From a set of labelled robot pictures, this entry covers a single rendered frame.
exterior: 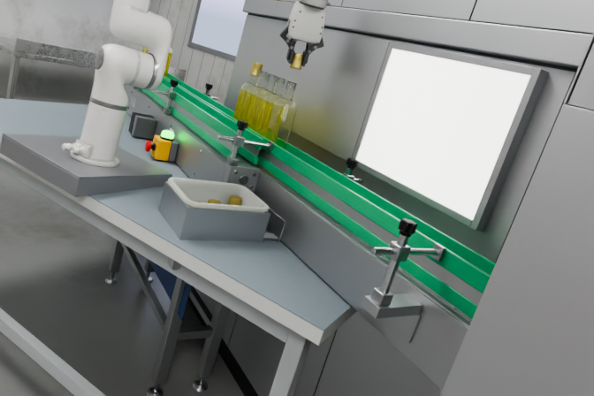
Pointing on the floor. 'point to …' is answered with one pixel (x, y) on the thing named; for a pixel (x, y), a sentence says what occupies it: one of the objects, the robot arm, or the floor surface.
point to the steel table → (40, 51)
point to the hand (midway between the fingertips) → (297, 57)
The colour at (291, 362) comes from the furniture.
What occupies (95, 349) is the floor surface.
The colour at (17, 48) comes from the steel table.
